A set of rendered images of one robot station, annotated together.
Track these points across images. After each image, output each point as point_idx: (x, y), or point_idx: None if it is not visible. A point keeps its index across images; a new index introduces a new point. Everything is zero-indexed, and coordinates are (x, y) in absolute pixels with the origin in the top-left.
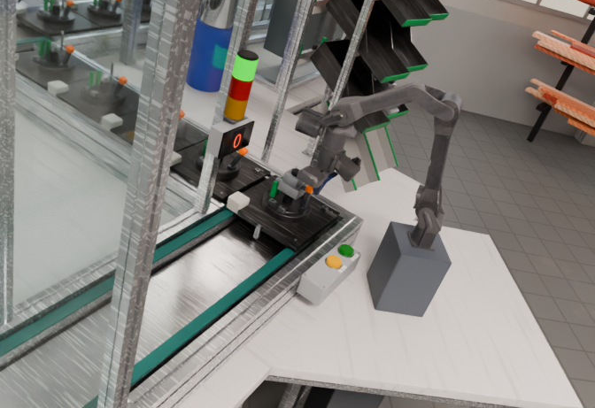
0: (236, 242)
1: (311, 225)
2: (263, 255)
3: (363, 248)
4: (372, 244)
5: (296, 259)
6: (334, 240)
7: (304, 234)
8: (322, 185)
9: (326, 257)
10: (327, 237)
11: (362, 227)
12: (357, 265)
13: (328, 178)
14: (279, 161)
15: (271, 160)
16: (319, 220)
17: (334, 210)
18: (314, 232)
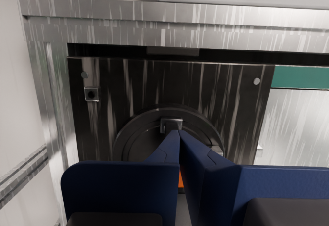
0: (268, 150)
1: (177, 84)
2: (268, 107)
3: None
4: None
5: (303, 47)
6: (171, 15)
7: (224, 76)
8: (200, 154)
9: None
10: (176, 34)
11: (2, 27)
12: None
13: (243, 188)
14: (1, 212)
15: (13, 219)
16: (145, 79)
17: (70, 74)
18: (195, 63)
